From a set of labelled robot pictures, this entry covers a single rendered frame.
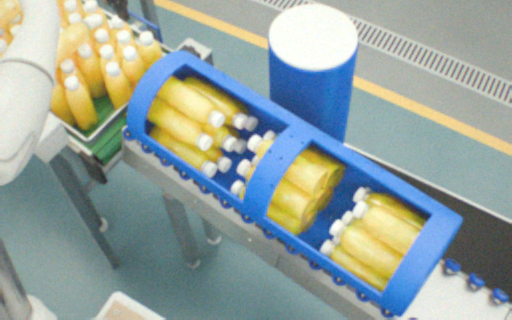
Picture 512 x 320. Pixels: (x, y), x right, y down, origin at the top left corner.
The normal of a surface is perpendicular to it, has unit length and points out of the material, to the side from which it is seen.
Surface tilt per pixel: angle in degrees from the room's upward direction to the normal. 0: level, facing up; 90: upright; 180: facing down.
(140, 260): 0
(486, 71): 0
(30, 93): 48
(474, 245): 0
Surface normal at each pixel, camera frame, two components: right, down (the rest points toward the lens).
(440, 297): -0.03, -0.53
